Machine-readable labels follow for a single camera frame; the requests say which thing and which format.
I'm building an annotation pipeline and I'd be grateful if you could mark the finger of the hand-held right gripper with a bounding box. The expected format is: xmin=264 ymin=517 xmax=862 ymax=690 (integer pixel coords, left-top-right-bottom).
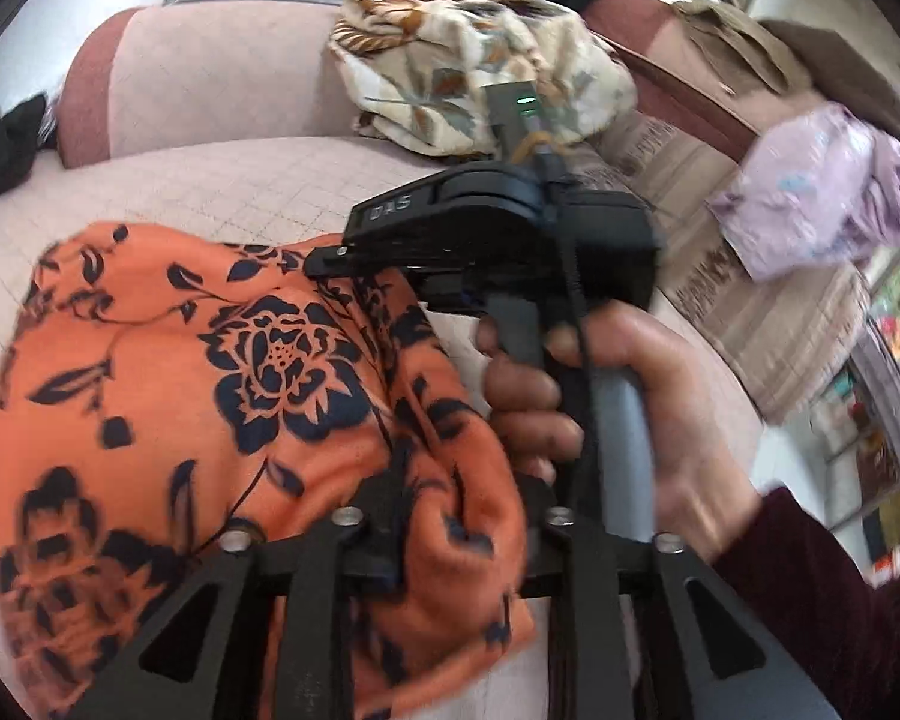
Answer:
xmin=304 ymin=244 xmax=421 ymax=278

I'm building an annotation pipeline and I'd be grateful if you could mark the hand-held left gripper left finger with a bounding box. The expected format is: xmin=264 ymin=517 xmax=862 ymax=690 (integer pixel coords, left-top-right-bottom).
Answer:
xmin=67 ymin=476 xmax=421 ymax=720

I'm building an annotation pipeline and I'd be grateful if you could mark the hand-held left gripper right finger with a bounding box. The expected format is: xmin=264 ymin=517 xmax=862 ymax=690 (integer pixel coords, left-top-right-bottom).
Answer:
xmin=521 ymin=476 xmax=841 ymax=720

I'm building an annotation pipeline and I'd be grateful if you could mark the orange floral garment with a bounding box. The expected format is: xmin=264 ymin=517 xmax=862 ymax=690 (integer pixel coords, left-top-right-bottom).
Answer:
xmin=0 ymin=221 xmax=541 ymax=720

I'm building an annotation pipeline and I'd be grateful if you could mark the person's right forearm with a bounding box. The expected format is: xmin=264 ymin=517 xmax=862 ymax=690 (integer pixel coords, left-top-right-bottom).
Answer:
xmin=709 ymin=487 xmax=900 ymax=720

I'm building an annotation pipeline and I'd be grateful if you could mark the black clothes pile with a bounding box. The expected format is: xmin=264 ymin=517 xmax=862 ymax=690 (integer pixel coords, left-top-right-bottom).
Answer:
xmin=0 ymin=94 xmax=50 ymax=211

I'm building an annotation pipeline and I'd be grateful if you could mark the person's right hand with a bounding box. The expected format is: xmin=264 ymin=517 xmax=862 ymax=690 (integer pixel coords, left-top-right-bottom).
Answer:
xmin=474 ymin=300 xmax=762 ymax=563

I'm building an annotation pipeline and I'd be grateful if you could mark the cream floral blanket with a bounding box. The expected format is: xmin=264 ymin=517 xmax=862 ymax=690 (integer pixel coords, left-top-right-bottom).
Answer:
xmin=328 ymin=0 xmax=638 ymax=158

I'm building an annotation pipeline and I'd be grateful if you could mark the pink sofa bed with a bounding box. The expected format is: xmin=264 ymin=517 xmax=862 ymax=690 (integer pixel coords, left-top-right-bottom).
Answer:
xmin=0 ymin=6 xmax=766 ymax=720

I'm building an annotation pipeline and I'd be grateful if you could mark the pink sofa armrest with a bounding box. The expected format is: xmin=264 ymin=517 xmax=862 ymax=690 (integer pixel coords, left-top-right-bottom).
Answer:
xmin=58 ymin=6 xmax=380 ymax=168

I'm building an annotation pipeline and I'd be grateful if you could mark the maroon cloth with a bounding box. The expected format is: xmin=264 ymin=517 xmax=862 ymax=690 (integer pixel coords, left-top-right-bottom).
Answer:
xmin=581 ymin=0 xmax=796 ymax=162

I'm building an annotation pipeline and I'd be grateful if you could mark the striped beige blanket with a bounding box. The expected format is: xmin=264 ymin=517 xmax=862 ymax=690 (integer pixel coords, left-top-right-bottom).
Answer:
xmin=592 ymin=109 xmax=871 ymax=425

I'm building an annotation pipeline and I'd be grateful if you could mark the khaki garment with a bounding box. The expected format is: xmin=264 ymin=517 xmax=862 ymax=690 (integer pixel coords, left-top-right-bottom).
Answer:
xmin=671 ymin=0 xmax=811 ymax=91

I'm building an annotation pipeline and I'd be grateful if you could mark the lilac cloth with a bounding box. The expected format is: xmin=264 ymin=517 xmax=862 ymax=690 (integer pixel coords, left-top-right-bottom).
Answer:
xmin=709 ymin=105 xmax=900 ymax=282

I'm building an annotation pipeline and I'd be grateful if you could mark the cluttered shelf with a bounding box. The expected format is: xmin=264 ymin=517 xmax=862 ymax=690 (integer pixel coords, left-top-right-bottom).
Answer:
xmin=810 ymin=217 xmax=900 ymax=586

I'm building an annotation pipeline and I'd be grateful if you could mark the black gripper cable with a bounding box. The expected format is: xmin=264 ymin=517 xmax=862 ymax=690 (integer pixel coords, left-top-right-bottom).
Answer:
xmin=536 ymin=142 xmax=597 ymax=391

